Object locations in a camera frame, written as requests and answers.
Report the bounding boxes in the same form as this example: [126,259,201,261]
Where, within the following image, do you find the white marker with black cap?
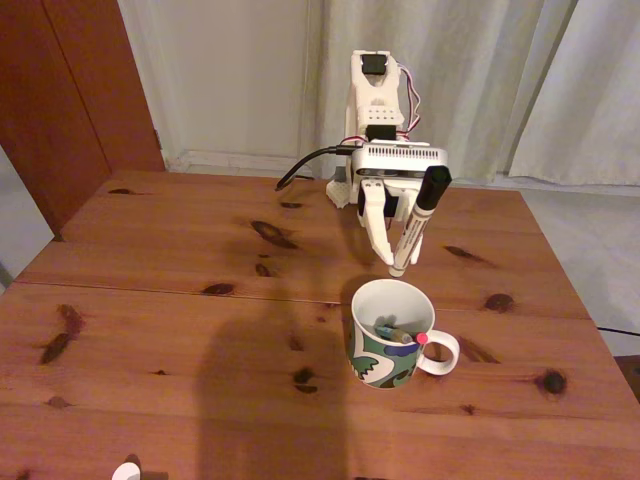
[388,165,454,279]

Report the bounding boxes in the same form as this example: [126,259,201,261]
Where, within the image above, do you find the green mechanical pencil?
[375,323,416,346]

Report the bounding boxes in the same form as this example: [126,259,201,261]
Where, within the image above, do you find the black pen with red end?
[374,313,430,347]

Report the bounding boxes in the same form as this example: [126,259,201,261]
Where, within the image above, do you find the white mug with green pattern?
[347,278,461,389]

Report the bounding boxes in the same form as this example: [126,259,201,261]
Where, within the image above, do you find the white curtain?
[298,0,584,187]
[509,0,640,190]

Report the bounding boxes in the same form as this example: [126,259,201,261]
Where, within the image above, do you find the dark object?
[613,353,640,406]

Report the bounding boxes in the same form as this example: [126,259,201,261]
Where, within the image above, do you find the brown wooden cabinet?
[0,0,166,241]

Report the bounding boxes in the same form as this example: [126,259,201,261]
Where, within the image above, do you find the silver camera box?
[351,140,452,181]

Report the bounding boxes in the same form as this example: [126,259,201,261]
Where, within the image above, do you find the black camera cable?
[274,143,366,192]

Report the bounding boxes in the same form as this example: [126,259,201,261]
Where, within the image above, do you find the red white servo wires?
[398,67,423,137]

